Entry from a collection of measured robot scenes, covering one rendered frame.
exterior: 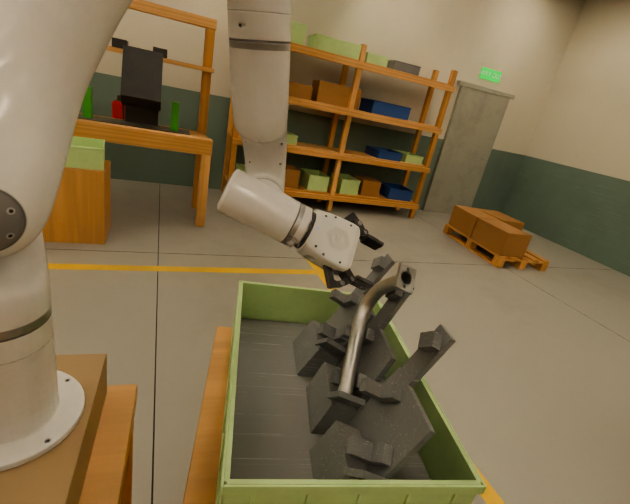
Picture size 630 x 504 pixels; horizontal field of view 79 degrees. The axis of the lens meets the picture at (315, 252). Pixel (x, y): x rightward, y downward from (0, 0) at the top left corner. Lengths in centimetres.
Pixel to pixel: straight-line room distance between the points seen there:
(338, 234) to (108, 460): 55
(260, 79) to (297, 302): 70
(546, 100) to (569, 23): 119
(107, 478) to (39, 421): 15
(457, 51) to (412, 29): 88
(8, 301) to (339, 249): 49
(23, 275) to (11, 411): 19
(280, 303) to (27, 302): 70
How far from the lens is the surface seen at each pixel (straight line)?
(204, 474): 85
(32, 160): 50
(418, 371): 74
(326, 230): 71
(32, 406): 70
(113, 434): 85
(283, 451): 82
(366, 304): 86
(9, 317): 60
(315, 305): 115
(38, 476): 70
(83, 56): 53
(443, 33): 684
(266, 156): 75
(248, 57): 61
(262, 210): 67
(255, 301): 113
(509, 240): 520
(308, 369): 97
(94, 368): 84
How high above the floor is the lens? 147
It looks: 21 degrees down
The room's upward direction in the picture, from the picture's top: 12 degrees clockwise
